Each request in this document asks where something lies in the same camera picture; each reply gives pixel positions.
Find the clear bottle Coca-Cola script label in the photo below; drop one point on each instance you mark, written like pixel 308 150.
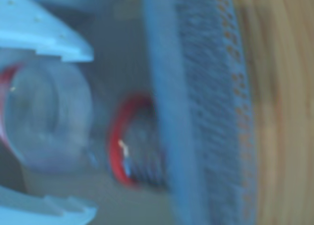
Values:
pixel 49 117

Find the grey cardboard box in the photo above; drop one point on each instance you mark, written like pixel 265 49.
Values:
pixel 208 112

